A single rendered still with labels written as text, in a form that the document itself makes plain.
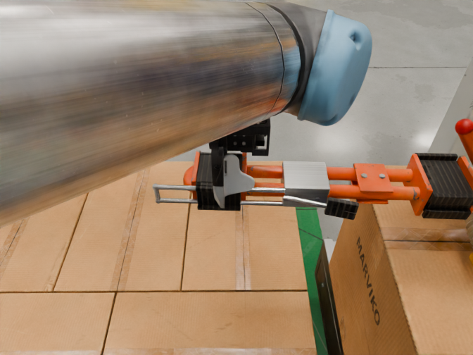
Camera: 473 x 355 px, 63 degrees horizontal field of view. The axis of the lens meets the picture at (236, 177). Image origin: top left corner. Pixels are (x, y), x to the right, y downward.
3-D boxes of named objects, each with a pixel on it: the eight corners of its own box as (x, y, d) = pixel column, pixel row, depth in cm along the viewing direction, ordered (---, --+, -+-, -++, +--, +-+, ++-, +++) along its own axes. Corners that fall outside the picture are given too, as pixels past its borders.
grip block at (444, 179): (448, 177, 67) (462, 151, 62) (471, 222, 60) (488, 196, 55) (399, 175, 67) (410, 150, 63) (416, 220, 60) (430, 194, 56)
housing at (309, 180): (321, 179, 66) (325, 160, 63) (326, 210, 61) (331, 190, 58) (279, 178, 66) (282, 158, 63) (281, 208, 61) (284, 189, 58)
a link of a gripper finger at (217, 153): (222, 191, 53) (222, 128, 49) (211, 190, 53) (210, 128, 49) (224, 177, 57) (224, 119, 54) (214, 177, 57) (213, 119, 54)
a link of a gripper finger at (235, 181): (253, 217, 56) (255, 157, 52) (212, 216, 56) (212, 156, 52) (253, 207, 59) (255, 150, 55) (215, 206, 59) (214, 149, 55)
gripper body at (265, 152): (267, 161, 53) (274, 85, 44) (205, 160, 53) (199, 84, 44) (266, 126, 58) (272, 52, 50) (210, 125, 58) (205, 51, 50)
